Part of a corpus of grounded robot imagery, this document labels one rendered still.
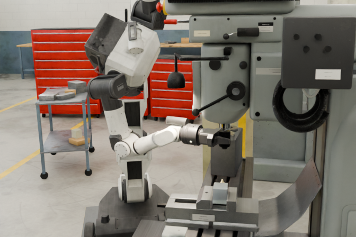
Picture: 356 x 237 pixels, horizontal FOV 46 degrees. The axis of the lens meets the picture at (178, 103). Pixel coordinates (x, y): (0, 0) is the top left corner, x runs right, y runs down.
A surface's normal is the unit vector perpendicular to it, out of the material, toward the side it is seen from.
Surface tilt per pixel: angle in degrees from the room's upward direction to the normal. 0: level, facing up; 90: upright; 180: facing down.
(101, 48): 58
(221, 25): 90
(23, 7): 90
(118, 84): 83
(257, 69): 90
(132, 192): 103
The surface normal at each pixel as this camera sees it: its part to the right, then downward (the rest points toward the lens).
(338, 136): -0.70, -0.02
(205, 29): -0.19, 0.22
